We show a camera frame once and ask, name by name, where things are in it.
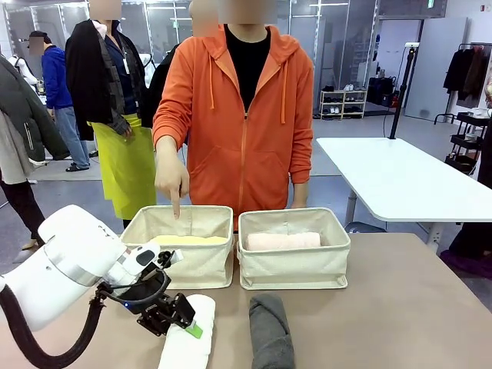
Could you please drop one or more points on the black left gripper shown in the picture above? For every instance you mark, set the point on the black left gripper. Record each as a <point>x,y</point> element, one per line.
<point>148,294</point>

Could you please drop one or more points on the white towel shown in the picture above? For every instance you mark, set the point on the white towel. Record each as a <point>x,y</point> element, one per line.
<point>184,353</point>

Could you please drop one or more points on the cream yellow fluffy towel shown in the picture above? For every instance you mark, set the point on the cream yellow fluffy towel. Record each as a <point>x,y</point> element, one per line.
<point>192,240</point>

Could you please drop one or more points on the left forearm in orange sleeve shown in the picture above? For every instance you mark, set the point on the left forearm in orange sleeve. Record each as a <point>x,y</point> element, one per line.
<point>300,157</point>

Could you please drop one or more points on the right forearm in orange sleeve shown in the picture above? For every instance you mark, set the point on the right forearm in orange sleeve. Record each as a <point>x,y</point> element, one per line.
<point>169,123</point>

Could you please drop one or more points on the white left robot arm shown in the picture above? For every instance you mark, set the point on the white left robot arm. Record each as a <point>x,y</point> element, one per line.
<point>69,250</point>

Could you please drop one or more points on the person's right hand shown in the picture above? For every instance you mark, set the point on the person's right hand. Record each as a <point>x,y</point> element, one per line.
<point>171,173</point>

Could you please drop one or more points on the person's left hand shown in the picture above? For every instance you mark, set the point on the person's left hand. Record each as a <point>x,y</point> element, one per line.
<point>300,196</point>

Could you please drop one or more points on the beige fabric basket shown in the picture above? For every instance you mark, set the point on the beige fabric basket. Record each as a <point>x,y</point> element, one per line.
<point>203,269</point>
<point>292,269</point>

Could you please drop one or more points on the dark grey rolled towel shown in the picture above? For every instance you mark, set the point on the dark grey rolled towel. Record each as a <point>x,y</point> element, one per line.
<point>271,334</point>

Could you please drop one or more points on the pink rolled towel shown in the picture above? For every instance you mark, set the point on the pink rolled towel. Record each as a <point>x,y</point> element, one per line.
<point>282,241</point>

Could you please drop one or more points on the person with yellow-green apron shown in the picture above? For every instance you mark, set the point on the person with yellow-green apron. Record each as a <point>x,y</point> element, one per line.
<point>123,165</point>

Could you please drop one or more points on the person in orange hoodie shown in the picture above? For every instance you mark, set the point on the person in orange hoodie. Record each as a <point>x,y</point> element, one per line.
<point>246,153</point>

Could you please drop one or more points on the grey round table foot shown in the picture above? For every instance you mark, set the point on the grey round table foot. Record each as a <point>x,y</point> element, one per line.
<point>365,227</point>

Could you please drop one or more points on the person in dark green jacket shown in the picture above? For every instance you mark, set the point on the person in dark green jacket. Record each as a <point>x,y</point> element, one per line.
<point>23,127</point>

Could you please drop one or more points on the person in blue jacket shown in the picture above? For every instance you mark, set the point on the person in blue jacket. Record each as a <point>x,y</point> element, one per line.
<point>57,84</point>

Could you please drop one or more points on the white table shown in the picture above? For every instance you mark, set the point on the white table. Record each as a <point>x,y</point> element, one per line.
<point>403,177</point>

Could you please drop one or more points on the wooden shoe rack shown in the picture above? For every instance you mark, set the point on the wooden shoe rack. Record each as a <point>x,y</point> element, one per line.
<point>343,104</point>

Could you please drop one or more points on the purple fabric bundle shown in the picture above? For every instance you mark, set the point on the purple fabric bundle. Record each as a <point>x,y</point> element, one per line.
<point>467,263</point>

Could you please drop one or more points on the black bags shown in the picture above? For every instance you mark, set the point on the black bags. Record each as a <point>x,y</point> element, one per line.
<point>380,92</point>

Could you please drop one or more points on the black utility cart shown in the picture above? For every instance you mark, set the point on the black utility cart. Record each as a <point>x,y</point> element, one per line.
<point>469,142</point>

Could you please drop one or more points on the clothes rack with dark coats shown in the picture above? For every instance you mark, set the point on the clothes rack with dark coats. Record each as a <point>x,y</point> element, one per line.
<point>467,73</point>

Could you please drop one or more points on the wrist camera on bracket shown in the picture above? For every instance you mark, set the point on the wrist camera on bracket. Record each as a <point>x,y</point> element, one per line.
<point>166,258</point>

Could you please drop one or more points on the black camera pole stand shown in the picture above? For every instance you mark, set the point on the black camera pole stand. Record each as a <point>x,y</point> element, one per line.
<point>401,92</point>

